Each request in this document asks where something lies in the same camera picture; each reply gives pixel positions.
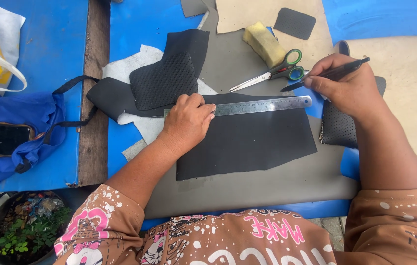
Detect person's left hand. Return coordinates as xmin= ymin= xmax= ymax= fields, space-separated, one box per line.
xmin=156 ymin=93 xmax=217 ymax=158

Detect person's right hand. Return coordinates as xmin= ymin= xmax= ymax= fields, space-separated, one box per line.
xmin=304 ymin=53 xmax=386 ymax=119

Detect black pen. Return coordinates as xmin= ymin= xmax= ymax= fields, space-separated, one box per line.
xmin=280 ymin=57 xmax=371 ymax=93

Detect steel ruler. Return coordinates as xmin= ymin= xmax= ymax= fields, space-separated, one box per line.
xmin=164 ymin=96 xmax=313 ymax=119

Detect thick black perforated piece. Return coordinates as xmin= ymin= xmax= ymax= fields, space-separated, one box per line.
xmin=319 ymin=75 xmax=387 ymax=149

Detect black perforated leather piece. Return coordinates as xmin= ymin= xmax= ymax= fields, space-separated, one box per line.
xmin=129 ymin=52 xmax=199 ymax=111

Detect small grey scrap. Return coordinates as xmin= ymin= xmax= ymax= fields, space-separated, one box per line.
xmin=122 ymin=139 xmax=147 ymax=162

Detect large black leather sheet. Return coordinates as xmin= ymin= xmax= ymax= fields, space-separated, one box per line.
xmin=176 ymin=93 xmax=318 ymax=181

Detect large grey leather sheet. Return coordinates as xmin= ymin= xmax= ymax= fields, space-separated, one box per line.
xmin=144 ymin=7 xmax=360 ymax=220

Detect small black perforated patch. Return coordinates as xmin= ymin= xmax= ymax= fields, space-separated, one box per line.
xmin=273 ymin=7 xmax=316 ymax=40

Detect white fabric scrap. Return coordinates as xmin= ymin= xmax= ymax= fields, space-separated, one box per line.
xmin=102 ymin=45 xmax=219 ymax=145

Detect curved black leather piece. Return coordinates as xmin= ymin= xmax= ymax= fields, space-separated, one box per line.
xmin=86 ymin=29 xmax=210 ymax=123

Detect yellow sponge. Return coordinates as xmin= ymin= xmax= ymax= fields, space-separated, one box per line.
xmin=242 ymin=21 xmax=287 ymax=69

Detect grey leather scrap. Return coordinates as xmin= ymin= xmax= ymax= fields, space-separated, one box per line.
xmin=181 ymin=0 xmax=209 ymax=18

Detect wooden plank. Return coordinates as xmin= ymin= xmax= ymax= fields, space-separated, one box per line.
xmin=78 ymin=0 xmax=111 ymax=187

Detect brown printed shirt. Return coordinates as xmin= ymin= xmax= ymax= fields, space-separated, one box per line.
xmin=54 ymin=184 xmax=417 ymax=265

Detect black potted plant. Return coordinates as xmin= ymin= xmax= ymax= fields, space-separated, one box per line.
xmin=0 ymin=191 xmax=72 ymax=265

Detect green handled scissors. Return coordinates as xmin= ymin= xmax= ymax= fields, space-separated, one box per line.
xmin=229 ymin=49 xmax=305 ymax=93

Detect blue bag with black straps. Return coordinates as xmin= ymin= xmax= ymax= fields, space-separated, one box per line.
xmin=0 ymin=75 xmax=100 ymax=185

